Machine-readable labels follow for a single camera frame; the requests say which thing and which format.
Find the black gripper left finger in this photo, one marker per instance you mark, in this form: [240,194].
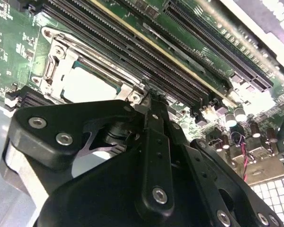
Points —
[85,113]

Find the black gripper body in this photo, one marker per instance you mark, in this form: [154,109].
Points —
[97,196]

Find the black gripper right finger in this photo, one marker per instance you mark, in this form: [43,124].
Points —
[203,165]

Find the silver CPU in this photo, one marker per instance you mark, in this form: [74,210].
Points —
[90,87]

